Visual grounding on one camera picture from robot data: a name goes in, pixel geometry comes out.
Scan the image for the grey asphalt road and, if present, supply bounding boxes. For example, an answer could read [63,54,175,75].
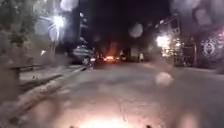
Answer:
[0,60,224,128]

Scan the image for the parked car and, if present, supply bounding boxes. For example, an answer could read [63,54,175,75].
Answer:
[69,45,97,66]

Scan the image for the street lamp pole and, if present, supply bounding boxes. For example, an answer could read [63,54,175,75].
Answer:
[49,14,66,63]

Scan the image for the grey pavement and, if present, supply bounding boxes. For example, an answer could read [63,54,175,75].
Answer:
[18,64,84,84]

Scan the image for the pale kerb strip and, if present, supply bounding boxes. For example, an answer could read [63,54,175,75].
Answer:
[0,65,92,125]

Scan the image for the building with lit front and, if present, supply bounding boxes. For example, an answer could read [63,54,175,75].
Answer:
[155,13,224,70]

